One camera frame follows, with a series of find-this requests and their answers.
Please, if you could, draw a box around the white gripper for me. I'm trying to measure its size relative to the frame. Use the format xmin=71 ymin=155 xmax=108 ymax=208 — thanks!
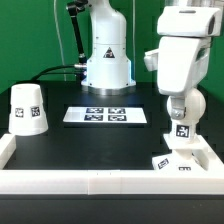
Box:
xmin=144 ymin=36 xmax=211 ymax=120

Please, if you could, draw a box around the white lamp bulb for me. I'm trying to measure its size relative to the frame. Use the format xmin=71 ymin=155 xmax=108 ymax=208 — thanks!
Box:
xmin=167 ymin=88 xmax=206 ymax=141

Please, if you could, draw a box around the white lamp base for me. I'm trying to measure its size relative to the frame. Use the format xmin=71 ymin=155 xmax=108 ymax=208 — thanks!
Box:
xmin=152 ymin=134 xmax=208 ymax=172

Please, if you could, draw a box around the white lamp shade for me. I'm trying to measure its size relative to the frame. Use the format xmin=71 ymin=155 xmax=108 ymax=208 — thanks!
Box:
xmin=9 ymin=83 xmax=48 ymax=136

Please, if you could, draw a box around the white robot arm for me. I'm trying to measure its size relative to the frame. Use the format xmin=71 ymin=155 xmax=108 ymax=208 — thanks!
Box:
xmin=84 ymin=0 xmax=224 ymax=120

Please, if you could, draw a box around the white marker tag plate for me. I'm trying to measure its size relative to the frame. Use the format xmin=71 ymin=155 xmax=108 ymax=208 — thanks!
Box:
xmin=63 ymin=107 xmax=147 ymax=124

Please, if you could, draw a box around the white U-shaped fence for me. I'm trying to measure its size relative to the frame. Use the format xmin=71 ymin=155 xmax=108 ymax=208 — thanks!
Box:
xmin=0 ymin=134 xmax=224 ymax=195

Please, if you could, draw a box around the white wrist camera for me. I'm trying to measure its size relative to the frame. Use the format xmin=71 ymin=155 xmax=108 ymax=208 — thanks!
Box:
xmin=157 ymin=6 xmax=222 ymax=37

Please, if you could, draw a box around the black base cable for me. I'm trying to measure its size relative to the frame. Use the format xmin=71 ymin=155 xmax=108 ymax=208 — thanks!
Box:
xmin=30 ymin=64 xmax=88 ymax=82

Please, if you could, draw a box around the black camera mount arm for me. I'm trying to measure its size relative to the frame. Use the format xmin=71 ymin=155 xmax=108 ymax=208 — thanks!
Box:
xmin=66 ymin=0 xmax=88 ymax=64

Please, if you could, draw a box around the white hanging cable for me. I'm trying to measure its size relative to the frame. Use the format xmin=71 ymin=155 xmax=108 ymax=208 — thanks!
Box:
xmin=53 ymin=0 xmax=68 ymax=82

